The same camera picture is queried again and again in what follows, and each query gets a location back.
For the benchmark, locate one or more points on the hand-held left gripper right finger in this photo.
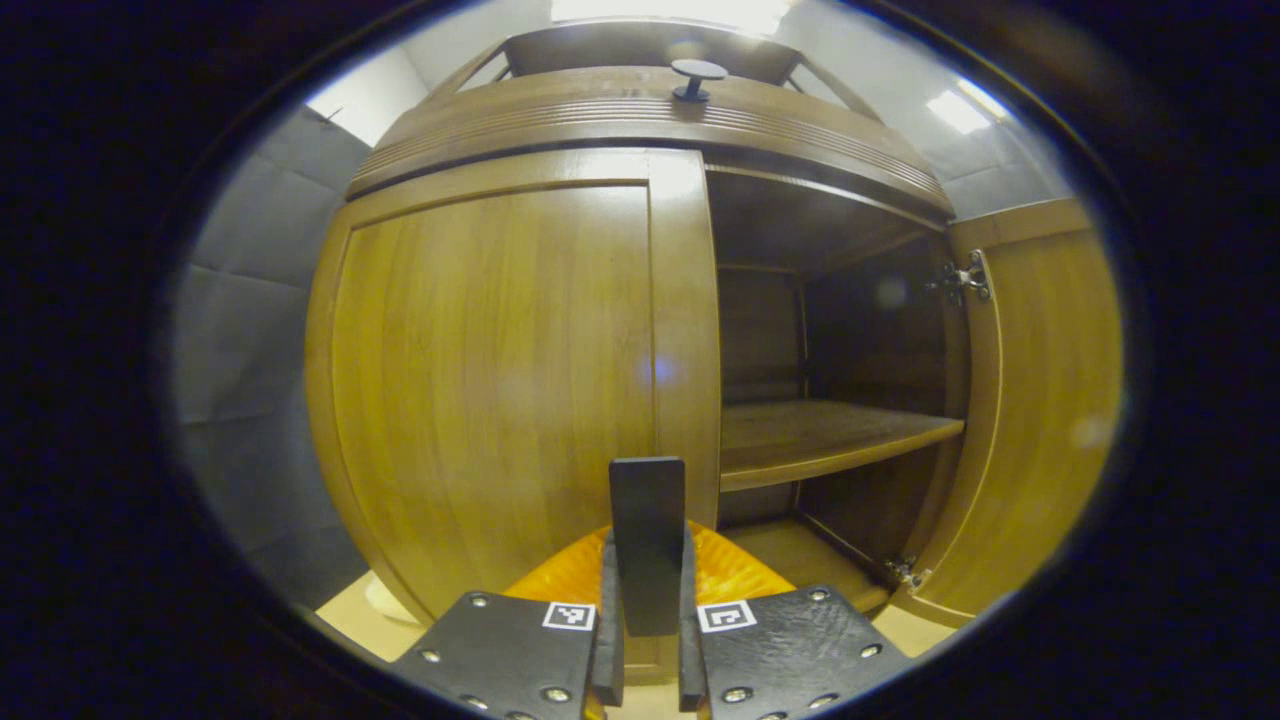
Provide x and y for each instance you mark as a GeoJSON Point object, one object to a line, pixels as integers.
{"type": "Point", "coordinates": [790, 650]}

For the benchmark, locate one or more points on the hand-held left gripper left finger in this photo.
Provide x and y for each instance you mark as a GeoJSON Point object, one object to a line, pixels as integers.
{"type": "Point", "coordinates": [500, 655]}

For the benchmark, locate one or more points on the wooden double-door shoe cabinet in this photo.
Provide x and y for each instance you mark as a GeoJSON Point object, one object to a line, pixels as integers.
{"type": "Point", "coordinates": [830, 440]}

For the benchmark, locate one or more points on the wooden cabinet door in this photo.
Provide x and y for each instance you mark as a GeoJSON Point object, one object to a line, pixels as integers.
{"type": "Point", "coordinates": [490, 380]}
{"type": "Point", "coordinates": [1050, 400]}

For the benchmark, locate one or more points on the cream plush toy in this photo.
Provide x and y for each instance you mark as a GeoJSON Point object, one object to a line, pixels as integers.
{"type": "Point", "coordinates": [390, 602]}

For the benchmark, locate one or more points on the wooden drawer with black knob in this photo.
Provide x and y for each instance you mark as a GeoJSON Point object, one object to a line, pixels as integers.
{"type": "Point", "coordinates": [600, 125]}

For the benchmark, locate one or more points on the ceiling light panel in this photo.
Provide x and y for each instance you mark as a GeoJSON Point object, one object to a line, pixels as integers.
{"type": "Point", "coordinates": [960, 110]}
{"type": "Point", "coordinates": [680, 12]}

